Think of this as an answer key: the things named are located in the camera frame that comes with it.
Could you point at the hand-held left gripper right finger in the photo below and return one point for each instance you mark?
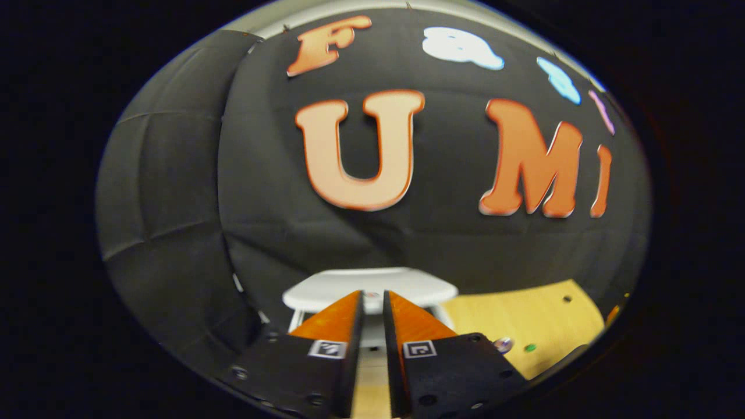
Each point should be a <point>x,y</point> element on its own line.
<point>454,378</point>

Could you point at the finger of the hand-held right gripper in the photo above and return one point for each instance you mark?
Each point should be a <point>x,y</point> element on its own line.
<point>612,315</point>

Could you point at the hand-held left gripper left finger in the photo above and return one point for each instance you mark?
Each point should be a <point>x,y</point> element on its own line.
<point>302,378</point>

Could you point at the white desktop garbage bin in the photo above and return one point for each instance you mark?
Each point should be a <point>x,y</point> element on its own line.
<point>372,285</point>

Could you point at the wooden desktop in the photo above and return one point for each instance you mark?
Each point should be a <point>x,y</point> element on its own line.
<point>524,314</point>

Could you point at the black backdrop cloth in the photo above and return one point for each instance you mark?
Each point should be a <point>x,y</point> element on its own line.
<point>262,192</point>

